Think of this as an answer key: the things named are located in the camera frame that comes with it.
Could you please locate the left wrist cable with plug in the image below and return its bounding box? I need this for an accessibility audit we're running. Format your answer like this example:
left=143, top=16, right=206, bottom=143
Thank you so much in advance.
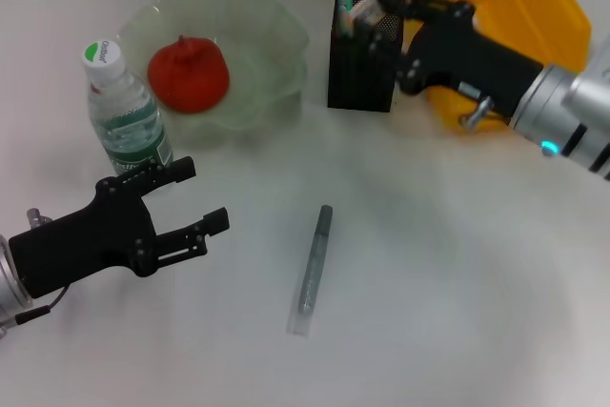
left=0, top=284, right=72, bottom=333

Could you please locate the clear bottle with green label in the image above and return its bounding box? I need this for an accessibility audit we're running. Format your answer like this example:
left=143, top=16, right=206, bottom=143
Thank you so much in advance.
left=80, top=39, right=175, bottom=178

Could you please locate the silver left wrist knob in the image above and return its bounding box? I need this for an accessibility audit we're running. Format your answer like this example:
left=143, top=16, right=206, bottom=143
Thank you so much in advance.
left=26, top=208, right=52, bottom=231

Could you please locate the black mesh pen holder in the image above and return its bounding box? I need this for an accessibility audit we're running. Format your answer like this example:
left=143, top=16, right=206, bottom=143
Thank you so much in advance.
left=327, top=0, right=406, bottom=113

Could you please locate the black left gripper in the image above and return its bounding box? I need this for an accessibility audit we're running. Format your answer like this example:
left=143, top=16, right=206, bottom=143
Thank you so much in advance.
left=8, top=156, right=232, bottom=298

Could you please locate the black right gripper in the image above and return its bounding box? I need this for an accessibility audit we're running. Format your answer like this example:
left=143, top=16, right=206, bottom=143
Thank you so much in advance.
left=368, top=0, right=544, bottom=117

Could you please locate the green utility knife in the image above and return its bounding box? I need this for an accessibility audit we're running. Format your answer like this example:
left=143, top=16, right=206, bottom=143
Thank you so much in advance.
left=335, top=0, right=356, bottom=40

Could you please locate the gray pen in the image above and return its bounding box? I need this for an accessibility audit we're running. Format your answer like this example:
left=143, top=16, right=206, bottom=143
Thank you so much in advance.
left=285, top=205, right=335, bottom=337

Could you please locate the beige eraser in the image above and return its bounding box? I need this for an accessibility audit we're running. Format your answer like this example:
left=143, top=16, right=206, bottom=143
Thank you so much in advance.
left=350, top=0, right=388, bottom=28

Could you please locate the green glass fruit plate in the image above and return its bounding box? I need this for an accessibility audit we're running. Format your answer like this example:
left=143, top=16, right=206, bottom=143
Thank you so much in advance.
left=116, top=0, right=311, bottom=149

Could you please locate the right wrist cable with plug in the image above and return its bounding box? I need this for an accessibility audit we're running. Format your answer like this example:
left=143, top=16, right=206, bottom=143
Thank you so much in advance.
left=457, top=82, right=515, bottom=132

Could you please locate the wrist cable with plug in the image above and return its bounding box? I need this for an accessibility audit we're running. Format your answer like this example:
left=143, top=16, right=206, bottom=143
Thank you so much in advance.
left=457, top=82, right=515, bottom=132
left=0, top=284, right=72, bottom=333

